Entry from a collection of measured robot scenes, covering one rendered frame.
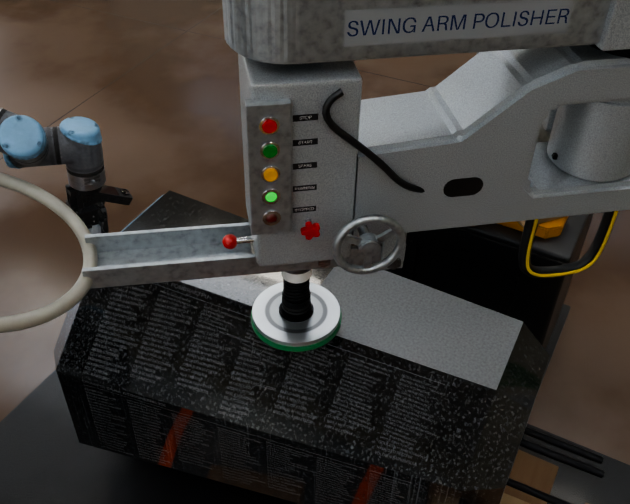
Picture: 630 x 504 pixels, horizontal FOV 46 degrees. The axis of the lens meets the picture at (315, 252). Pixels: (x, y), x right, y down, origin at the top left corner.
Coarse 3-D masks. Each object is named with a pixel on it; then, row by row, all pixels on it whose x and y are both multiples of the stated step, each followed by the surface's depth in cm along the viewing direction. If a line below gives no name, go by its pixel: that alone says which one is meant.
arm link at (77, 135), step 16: (64, 128) 171; (80, 128) 172; (96, 128) 174; (64, 144) 172; (80, 144) 172; (96, 144) 174; (64, 160) 174; (80, 160) 175; (96, 160) 177; (80, 176) 178
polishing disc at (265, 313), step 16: (272, 288) 183; (320, 288) 183; (256, 304) 178; (272, 304) 178; (320, 304) 179; (336, 304) 179; (256, 320) 174; (272, 320) 174; (320, 320) 175; (336, 320) 175; (272, 336) 170; (288, 336) 170; (304, 336) 171; (320, 336) 171
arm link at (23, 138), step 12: (0, 108) 157; (0, 120) 155; (12, 120) 155; (24, 120) 155; (0, 132) 154; (12, 132) 155; (24, 132) 156; (36, 132) 156; (0, 144) 155; (12, 144) 155; (24, 144) 156; (36, 144) 157; (12, 156) 157; (24, 156) 156; (36, 156) 160
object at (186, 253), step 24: (96, 240) 159; (120, 240) 160; (144, 240) 161; (168, 240) 163; (192, 240) 164; (216, 240) 165; (120, 264) 158; (144, 264) 152; (168, 264) 153; (192, 264) 154; (216, 264) 155; (240, 264) 156; (288, 264) 159; (312, 264) 160; (336, 264) 161; (360, 264) 163
